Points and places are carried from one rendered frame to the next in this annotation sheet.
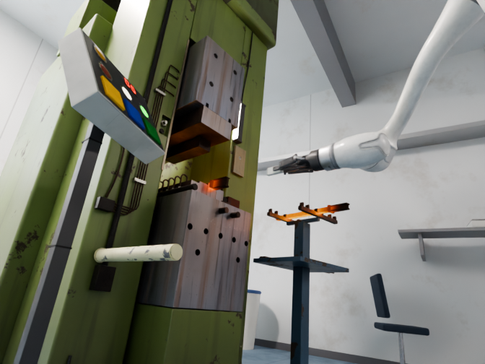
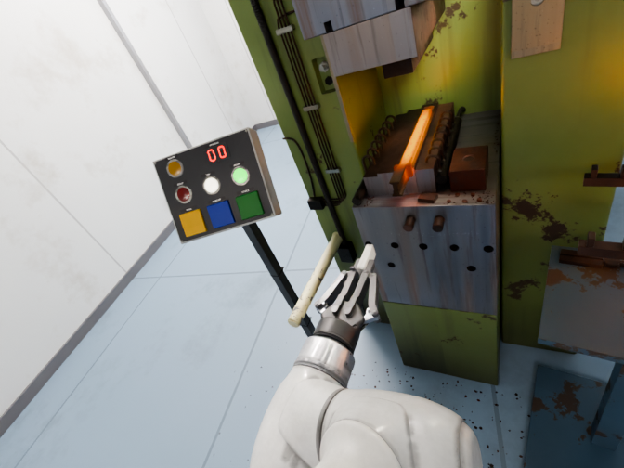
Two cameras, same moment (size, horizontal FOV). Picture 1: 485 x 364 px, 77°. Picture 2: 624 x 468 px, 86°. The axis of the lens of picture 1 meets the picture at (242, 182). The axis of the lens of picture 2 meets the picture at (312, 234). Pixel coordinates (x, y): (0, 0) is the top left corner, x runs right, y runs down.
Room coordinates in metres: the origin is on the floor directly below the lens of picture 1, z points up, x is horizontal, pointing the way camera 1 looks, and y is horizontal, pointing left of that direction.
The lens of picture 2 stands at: (0.98, -0.62, 1.47)
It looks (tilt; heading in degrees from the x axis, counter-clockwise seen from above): 35 degrees down; 86
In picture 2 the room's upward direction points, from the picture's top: 24 degrees counter-clockwise
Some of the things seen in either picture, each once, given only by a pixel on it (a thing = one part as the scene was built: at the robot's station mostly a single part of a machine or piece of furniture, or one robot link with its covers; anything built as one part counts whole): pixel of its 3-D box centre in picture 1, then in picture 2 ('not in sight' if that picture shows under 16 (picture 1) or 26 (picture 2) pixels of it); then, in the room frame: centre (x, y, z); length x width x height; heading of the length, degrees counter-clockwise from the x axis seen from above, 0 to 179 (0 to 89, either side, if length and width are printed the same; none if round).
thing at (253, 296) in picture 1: (237, 316); not in sight; (4.17, -0.11, 0.33); 0.56 x 0.54 x 0.66; 57
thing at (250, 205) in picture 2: (150, 131); (250, 205); (0.90, 0.32, 1.01); 0.07 x 0.05 x 0.07; 162
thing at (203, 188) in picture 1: (178, 198); (412, 145); (1.46, 0.31, 0.96); 0.42 x 0.20 x 0.09; 47
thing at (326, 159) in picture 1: (330, 157); (325, 362); (0.94, -0.29, 1.00); 0.09 x 0.06 x 0.09; 137
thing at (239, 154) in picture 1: (238, 161); (537, 8); (1.63, 0.03, 1.27); 0.09 x 0.02 x 0.17; 137
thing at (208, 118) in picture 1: (190, 134); (391, 20); (1.46, 0.31, 1.32); 0.42 x 0.20 x 0.10; 47
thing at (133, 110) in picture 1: (133, 115); (221, 214); (0.81, 0.35, 1.01); 0.07 x 0.05 x 0.07; 162
